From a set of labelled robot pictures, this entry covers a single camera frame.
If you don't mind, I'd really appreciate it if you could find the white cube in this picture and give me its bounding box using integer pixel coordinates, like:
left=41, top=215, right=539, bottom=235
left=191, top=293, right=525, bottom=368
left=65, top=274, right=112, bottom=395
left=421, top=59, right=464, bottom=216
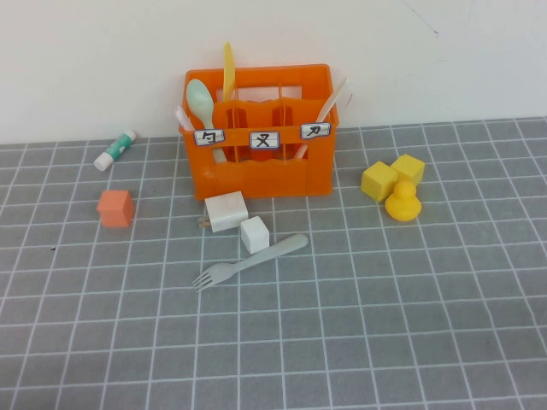
left=239, top=215, right=271, bottom=256

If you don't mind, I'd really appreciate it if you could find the yellow plastic knife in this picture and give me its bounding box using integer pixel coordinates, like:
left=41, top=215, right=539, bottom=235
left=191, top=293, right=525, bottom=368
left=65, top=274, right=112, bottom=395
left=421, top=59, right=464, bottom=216
left=221, top=41, right=237, bottom=103

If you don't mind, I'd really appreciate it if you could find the white plastic utensil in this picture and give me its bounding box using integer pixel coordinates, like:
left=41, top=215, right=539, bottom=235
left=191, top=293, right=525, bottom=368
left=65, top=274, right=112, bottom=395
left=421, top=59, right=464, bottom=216
left=173, top=105, right=196, bottom=132

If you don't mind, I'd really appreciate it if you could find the grey plastic fork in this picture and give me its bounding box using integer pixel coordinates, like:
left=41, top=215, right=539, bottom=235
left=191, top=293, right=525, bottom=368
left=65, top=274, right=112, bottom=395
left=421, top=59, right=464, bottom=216
left=191, top=233, right=309, bottom=294

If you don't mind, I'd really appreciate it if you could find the white charger plug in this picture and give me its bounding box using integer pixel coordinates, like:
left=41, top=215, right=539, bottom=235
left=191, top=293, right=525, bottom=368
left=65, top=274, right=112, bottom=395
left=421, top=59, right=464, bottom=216
left=196, top=190, right=250, bottom=234

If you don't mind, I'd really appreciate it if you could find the white plastic knife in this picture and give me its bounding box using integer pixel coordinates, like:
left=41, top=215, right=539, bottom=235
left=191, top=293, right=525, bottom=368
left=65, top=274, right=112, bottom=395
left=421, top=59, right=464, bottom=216
left=294, top=76, right=350, bottom=160

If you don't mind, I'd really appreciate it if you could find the grey grid mat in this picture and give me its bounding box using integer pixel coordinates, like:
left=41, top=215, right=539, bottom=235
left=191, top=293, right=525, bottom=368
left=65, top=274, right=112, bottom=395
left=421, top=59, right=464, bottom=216
left=0, top=117, right=547, bottom=410

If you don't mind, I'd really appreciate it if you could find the yellow cube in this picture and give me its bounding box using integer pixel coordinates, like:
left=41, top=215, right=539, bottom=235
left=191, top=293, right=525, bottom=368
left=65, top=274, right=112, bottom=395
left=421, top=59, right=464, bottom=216
left=391, top=153, right=426, bottom=187
left=361, top=161, right=399, bottom=203

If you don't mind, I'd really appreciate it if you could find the white green glue stick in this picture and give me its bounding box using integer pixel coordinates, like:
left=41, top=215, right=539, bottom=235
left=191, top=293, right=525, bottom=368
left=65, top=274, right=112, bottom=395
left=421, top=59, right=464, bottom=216
left=93, top=129, right=138, bottom=172

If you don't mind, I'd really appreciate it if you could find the yellow rubber duck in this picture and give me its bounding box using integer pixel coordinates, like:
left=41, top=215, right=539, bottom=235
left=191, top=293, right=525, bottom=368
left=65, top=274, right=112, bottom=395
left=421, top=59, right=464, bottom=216
left=384, top=179, right=423, bottom=223

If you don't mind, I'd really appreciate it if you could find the white label spoon character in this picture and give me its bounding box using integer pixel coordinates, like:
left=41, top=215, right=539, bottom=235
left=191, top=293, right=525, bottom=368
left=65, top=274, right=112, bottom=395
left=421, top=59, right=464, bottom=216
left=194, top=129, right=226, bottom=148

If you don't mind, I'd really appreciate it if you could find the pale green plastic spoon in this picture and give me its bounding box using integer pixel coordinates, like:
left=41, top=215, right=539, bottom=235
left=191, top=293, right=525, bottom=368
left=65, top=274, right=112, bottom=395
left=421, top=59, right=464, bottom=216
left=185, top=79, right=230, bottom=165

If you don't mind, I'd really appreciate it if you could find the white label knife character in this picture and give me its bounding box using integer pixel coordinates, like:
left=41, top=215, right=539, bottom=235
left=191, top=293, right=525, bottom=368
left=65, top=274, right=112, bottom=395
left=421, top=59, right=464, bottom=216
left=300, top=122, right=332, bottom=140

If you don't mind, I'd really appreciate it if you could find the orange plastic cutlery holder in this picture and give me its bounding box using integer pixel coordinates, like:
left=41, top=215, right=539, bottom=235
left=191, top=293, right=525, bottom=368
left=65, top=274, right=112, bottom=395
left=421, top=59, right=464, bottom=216
left=178, top=63, right=341, bottom=201

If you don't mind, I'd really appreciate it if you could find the orange block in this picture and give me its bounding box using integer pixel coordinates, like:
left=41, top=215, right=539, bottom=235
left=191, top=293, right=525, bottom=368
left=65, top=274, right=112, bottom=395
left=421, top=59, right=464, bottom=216
left=96, top=189, right=136, bottom=229

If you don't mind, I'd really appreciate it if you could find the white label fork character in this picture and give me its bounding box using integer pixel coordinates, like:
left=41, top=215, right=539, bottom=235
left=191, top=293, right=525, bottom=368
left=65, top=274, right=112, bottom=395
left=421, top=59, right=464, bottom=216
left=249, top=131, right=281, bottom=150

